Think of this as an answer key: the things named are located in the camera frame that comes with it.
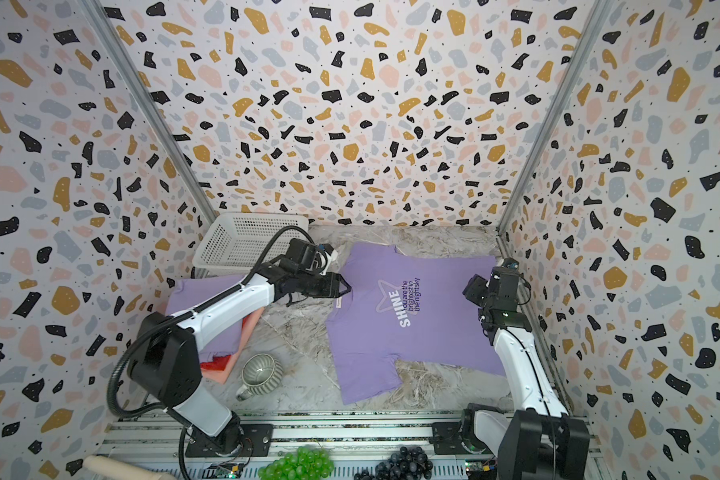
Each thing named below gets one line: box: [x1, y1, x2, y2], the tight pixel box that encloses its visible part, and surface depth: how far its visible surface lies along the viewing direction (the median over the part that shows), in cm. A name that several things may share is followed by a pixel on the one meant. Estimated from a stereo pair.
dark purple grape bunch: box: [354, 446, 434, 480], surface depth 69 cm
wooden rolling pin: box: [83, 455, 178, 480], surface depth 70 cm
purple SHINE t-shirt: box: [326, 243, 507, 406], surface depth 99 cm
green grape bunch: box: [258, 446, 335, 480], surface depth 69 cm
